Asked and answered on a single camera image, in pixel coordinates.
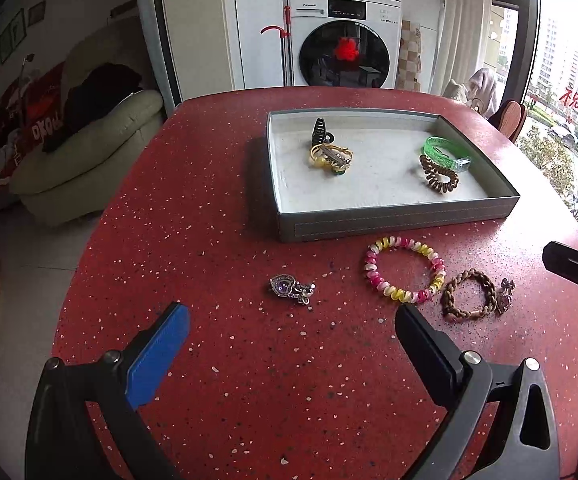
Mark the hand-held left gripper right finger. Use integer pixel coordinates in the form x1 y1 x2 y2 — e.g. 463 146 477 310
395 302 562 480

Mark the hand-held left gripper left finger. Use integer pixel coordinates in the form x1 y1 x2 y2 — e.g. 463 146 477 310
25 302 191 480

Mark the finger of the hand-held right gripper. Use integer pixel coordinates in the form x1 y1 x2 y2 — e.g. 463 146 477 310
542 241 578 286

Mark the brown spiral hair tie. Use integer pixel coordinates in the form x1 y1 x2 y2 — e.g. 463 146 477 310
418 154 460 195

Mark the green translucent bangle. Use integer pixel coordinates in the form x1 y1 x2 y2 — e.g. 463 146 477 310
421 135 472 173

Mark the grey jewelry tray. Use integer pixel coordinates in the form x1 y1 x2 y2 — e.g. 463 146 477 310
266 108 520 243

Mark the silver metal hair clip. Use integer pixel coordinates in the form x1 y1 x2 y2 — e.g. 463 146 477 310
319 146 347 167

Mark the gold beaded hair tie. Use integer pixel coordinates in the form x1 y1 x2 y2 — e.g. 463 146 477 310
309 142 355 177

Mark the black claw hair clip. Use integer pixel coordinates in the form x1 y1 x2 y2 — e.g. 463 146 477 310
310 117 335 145

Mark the heart pendant brooch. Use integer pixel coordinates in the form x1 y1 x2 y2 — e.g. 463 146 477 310
496 277 516 316

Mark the silver gem brooch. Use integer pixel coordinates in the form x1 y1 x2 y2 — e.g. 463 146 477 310
269 273 316 307

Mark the brown chair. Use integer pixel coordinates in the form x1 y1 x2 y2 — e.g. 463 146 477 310
489 100 527 143

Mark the white cloth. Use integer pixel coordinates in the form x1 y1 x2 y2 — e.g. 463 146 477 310
444 67 500 118

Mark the cream leather sofa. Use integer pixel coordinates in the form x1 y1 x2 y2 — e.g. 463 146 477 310
9 25 165 226

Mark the white curtain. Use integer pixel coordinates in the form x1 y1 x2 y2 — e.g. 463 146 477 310
429 0 494 106

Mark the black clothing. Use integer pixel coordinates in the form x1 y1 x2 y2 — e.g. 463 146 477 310
44 62 142 153

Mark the red printed cushion pile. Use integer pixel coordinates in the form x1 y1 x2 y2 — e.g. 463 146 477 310
0 62 70 186

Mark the red paper flower decoration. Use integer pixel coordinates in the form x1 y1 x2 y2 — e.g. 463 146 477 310
333 36 362 61

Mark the white tall cabinet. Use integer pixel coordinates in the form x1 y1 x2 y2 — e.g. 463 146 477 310
231 0 290 92

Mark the white washing machine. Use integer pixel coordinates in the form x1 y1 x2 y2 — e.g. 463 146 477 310
285 0 402 90

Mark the brown braided bracelet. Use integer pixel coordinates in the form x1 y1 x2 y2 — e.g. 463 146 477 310
441 268 498 322

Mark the pink yellow spiral hair tie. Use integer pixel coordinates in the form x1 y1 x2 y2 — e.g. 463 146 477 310
363 235 446 305

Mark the red handled mop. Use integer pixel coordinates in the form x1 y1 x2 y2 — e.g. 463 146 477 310
260 5 292 88

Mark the large black picture frame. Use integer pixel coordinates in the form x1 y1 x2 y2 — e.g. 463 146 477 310
0 10 25 63

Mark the small black picture frame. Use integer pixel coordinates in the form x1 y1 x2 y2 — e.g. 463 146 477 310
26 0 46 28

